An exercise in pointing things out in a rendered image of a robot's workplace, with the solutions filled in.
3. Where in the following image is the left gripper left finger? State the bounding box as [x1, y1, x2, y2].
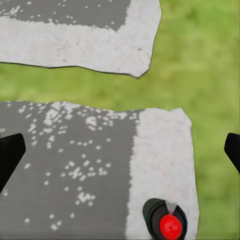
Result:
[0, 133, 26, 193]

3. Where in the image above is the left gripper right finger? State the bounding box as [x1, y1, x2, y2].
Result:
[224, 132, 240, 172]

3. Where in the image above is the pesticide atomizer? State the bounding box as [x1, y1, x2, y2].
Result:
[142, 198, 188, 240]

